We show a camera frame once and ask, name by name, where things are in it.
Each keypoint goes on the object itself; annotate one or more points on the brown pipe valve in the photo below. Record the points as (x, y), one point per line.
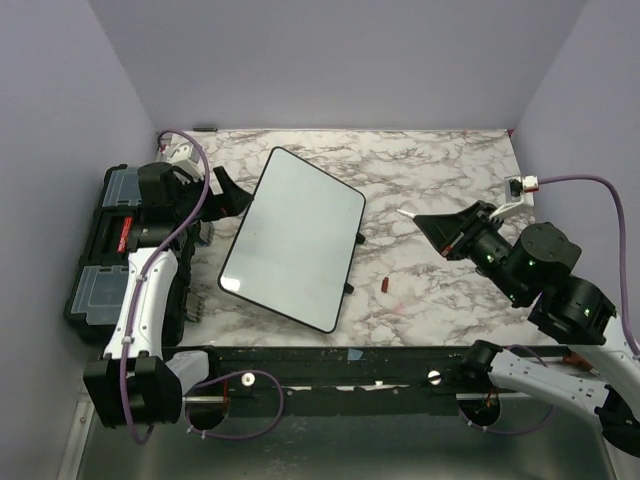
(579, 362)

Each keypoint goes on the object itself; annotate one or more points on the black framed whiteboard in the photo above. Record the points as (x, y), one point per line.
(293, 251)

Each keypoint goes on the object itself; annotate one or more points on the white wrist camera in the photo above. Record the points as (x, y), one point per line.
(519, 196)
(186, 158)

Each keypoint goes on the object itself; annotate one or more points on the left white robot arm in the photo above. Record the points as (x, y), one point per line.
(134, 382)

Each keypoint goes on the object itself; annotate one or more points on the black mounting rail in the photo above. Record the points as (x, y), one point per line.
(341, 381)

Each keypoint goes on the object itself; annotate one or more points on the black plastic toolbox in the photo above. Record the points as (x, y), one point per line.
(110, 250)

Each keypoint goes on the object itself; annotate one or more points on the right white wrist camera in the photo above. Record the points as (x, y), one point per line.
(519, 196)

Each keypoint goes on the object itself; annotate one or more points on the white marker pen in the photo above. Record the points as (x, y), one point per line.
(406, 213)

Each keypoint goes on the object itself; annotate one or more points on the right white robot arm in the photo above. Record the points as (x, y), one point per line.
(536, 272)

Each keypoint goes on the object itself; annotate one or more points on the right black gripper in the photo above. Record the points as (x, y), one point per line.
(445, 231)

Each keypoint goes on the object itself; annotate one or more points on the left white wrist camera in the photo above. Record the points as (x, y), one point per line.
(186, 158)

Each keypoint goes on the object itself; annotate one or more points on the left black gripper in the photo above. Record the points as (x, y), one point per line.
(231, 202)

